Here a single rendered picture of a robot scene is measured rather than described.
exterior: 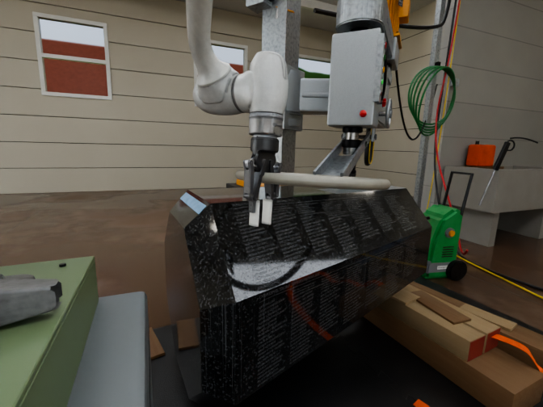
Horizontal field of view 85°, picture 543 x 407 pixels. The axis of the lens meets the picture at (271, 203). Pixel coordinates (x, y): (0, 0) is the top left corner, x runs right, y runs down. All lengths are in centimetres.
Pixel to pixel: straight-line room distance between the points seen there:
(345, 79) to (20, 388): 148
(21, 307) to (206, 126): 708
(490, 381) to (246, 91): 144
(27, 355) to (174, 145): 705
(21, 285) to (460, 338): 156
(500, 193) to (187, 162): 585
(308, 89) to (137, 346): 193
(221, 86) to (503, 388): 149
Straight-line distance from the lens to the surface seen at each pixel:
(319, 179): 75
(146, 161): 722
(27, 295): 34
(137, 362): 40
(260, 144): 77
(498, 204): 393
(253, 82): 80
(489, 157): 449
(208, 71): 85
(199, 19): 79
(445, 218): 273
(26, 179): 757
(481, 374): 165
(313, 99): 214
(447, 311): 179
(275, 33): 225
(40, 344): 31
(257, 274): 95
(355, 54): 157
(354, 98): 153
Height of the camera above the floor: 104
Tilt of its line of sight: 11 degrees down
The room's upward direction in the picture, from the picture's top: 1 degrees clockwise
